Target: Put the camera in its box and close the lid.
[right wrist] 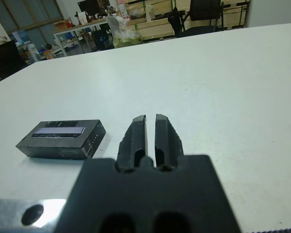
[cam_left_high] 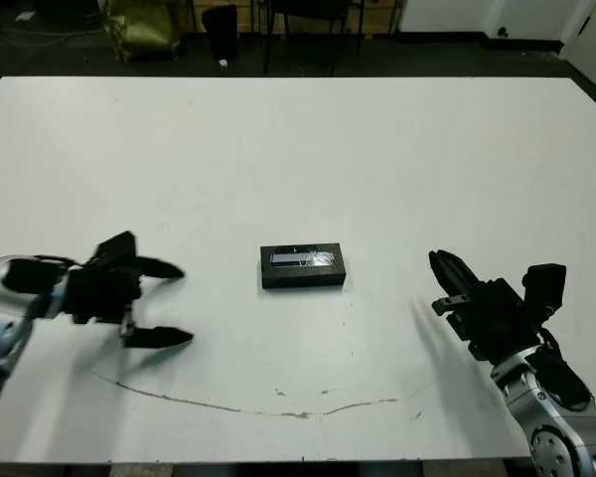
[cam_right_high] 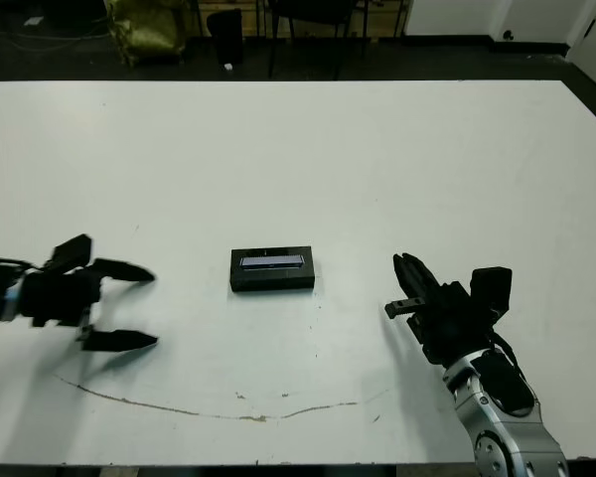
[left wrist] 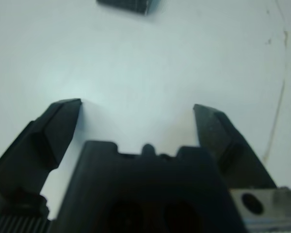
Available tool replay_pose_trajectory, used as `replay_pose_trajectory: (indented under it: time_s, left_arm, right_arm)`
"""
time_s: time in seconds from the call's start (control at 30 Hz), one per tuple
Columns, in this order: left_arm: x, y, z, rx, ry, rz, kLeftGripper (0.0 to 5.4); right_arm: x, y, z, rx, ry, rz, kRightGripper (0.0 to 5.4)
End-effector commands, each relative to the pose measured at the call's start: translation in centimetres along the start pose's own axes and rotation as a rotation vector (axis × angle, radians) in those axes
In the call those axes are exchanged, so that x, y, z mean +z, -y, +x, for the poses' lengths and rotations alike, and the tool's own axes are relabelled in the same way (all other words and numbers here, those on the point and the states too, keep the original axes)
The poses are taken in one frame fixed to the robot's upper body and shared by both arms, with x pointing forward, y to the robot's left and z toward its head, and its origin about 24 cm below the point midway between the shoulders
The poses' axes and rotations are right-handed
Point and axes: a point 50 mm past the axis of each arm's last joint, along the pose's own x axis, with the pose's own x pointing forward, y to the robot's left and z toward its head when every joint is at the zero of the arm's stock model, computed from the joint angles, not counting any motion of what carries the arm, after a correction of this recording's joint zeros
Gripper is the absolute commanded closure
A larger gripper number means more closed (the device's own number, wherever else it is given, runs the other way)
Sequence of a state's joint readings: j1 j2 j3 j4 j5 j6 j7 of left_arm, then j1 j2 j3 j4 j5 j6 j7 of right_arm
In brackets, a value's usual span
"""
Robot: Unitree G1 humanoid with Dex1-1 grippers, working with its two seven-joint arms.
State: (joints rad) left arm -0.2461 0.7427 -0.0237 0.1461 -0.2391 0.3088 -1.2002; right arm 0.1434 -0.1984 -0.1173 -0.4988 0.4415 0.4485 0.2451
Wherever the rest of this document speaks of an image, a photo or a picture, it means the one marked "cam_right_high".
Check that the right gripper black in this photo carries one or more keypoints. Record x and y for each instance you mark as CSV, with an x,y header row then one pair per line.
x,y
452,325

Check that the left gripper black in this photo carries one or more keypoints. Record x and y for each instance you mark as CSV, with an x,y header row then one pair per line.
x,y
59,298

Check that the black box lid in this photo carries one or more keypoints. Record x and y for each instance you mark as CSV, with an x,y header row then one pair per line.
x,y
273,280

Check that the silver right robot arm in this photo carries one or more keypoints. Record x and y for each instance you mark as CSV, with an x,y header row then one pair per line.
x,y
506,432

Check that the black round door stopper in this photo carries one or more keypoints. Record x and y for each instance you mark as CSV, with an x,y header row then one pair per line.
x,y
509,34

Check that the light wooden crate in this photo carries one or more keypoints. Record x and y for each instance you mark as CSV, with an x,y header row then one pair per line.
x,y
387,15
256,17

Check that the yellow green bag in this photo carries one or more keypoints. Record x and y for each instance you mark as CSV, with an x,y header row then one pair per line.
x,y
146,31

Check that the black upright case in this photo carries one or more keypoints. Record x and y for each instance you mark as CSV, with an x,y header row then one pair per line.
x,y
226,36

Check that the black office chair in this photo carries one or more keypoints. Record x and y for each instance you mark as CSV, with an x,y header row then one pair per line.
x,y
310,10

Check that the white paper sheet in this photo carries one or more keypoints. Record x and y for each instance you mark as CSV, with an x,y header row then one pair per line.
x,y
34,20

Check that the left wrist camera housing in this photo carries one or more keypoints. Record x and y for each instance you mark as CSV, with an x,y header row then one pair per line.
x,y
72,253

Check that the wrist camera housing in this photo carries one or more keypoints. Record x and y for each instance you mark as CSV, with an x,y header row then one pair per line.
x,y
72,253
491,290

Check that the right wrist camera housing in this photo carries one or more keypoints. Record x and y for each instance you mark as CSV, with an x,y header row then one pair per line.
x,y
491,290

